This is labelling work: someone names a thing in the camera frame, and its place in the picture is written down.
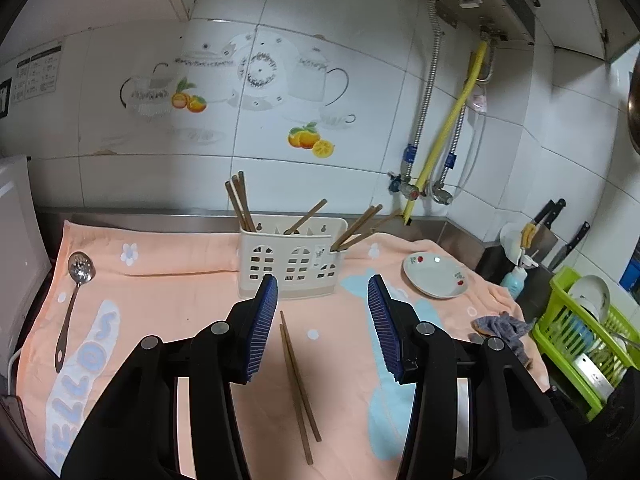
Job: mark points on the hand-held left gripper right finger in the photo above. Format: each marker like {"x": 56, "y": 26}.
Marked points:
{"x": 385, "y": 330}

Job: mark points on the short corrugated metal pipe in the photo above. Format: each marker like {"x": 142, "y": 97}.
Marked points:
{"x": 455, "y": 145}

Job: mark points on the white dish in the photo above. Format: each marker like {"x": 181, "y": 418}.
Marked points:
{"x": 590, "y": 295}

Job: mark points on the steel slotted spoon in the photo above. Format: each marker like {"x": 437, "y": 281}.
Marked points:
{"x": 80, "y": 267}

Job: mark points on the blue dish soap bottle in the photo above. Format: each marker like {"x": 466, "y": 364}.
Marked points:
{"x": 515, "y": 282}

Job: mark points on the long corrugated metal pipe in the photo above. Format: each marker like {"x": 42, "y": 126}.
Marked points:
{"x": 425, "y": 95}

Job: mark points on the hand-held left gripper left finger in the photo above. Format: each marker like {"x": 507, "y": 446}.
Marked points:
{"x": 262, "y": 330}

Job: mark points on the green plastic dish rack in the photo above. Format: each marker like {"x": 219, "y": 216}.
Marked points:
{"x": 565, "y": 285}

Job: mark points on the metal pipe valve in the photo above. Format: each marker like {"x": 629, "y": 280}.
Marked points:
{"x": 442, "y": 192}
{"x": 404, "y": 186}

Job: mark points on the white plastic utensil holder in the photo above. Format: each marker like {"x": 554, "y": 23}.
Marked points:
{"x": 295, "y": 240}

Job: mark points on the hanging brown pan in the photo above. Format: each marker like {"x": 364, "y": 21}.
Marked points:
{"x": 635, "y": 105}

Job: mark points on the steel cleaver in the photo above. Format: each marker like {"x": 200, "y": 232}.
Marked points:
{"x": 595, "y": 377}

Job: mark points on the white appliance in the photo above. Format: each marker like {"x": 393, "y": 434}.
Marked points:
{"x": 20, "y": 240}

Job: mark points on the white plate with red print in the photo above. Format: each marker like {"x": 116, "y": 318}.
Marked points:
{"x": 435, "y": 275}

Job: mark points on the white ladle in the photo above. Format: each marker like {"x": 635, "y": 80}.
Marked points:
{"x": 510, "y": 240}

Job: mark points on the peach printed towel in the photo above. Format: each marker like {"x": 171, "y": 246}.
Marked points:
{"x": 175, "y": 300}

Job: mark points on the wall cabinet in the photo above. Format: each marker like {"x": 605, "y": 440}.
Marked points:
{"x": 615, "y": 0}

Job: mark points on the yellow sponge brush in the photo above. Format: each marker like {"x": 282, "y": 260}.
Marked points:
{"x": 528, "y": 235}

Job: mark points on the grey rag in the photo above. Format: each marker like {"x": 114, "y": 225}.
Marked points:
{"x": 505, "y": 327}

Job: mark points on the white wall notice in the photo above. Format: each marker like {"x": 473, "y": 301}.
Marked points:
{"x": 37, "y": 72}

